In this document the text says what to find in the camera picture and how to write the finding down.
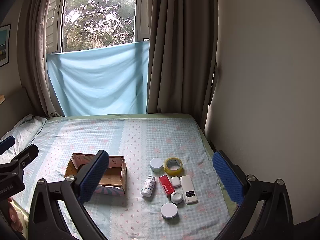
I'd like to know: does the floral pillow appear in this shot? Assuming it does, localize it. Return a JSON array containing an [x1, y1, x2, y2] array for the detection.
[[0, 114, 48, 155]]

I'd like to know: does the green jar with white lid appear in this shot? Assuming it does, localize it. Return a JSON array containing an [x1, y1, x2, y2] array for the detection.
[[150, 157, 163, 172]]

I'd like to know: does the large white round jar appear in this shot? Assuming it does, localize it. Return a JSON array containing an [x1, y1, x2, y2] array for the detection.
[[161, 203, 179, 221]]

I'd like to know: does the bed with checked floral sheet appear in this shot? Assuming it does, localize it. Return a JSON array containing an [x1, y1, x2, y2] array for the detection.
[[0, 113, 238, 240]]

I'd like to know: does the cardboard box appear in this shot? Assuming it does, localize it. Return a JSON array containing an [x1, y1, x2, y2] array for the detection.
[[64, 152, 127, 196]]

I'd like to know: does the window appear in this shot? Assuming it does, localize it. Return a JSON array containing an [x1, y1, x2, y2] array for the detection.
[[46, 0, 151, 55]]

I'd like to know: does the beige curtain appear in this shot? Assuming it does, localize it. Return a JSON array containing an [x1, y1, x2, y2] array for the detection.
[[17, 0, 71, 117], [136, 0, 221, 132]]

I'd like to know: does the yellow tape roll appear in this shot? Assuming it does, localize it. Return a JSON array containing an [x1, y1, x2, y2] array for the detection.
[[164, 157, 183, 176]]

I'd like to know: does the person's left hand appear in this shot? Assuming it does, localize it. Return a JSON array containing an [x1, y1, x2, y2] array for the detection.
[[7, 197, 24, 233]]

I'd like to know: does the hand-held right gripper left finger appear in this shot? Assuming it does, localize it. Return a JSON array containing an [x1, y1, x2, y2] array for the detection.
[[29, 150, 110, 240]]

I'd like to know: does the white pill bottle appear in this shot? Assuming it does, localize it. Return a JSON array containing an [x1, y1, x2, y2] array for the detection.
[[140, 175, 156, 197]]

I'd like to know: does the light blue hanging cloth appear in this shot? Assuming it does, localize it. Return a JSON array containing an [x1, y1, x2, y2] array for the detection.
[[47, 41, 150, 117]]

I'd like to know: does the framed wall picture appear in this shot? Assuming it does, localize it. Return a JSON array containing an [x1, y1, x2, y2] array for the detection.
[[0, 24, 12, 67]]

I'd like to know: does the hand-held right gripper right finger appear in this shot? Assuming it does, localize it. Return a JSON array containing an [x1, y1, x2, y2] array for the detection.
[[212, 150, 294, 240]]

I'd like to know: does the red carton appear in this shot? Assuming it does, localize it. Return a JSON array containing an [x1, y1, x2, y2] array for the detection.
[[158, 175, 177, 198]]

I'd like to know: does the small white jar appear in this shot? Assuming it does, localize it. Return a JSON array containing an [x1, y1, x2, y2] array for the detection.
[[170, 191, 185, 204]]

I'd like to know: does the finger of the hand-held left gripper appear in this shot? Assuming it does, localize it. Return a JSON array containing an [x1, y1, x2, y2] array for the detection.
[[0, 144, 39, 178], [0, 135, 15, 155]]

